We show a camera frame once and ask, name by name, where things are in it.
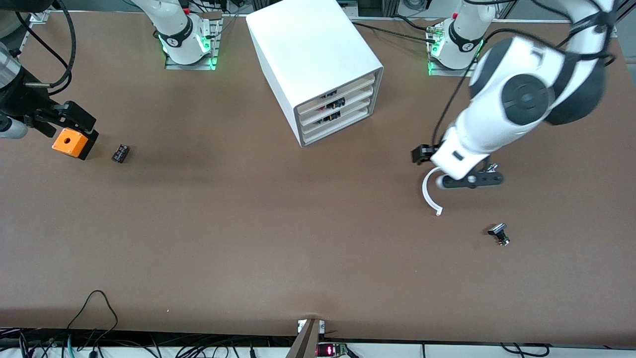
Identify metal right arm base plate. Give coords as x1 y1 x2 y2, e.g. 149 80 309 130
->
165 12 222 71

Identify device with red display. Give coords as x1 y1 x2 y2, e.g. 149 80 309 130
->
317 342 348 358

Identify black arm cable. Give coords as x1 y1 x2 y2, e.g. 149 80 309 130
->
431 0 617 147
15 0 76 89

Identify black cables across table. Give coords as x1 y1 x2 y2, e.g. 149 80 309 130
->
350 14 445 45

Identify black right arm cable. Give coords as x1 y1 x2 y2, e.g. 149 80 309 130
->
15 0 76 89

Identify black headed switch part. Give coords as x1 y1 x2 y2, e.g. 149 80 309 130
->
487 223 511 247

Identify orange box with hole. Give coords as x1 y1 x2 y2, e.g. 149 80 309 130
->
52 128 99 161

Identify thin black looped cable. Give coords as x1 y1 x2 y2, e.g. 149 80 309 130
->
66 290 120 349

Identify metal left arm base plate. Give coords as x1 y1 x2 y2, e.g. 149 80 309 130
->
428 25 480 78

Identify white cabinet drawer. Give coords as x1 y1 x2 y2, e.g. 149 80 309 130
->
299 96 375 136
298 85 375 126
297 74 375 116
300 107 376 146

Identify white curved plastic arc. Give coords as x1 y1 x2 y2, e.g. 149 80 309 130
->
422 167 445 217

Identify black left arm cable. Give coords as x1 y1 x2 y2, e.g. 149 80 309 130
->
431 0 617 147

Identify white drawer cabinet shell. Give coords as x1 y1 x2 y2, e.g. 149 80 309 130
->
246 0 385 148

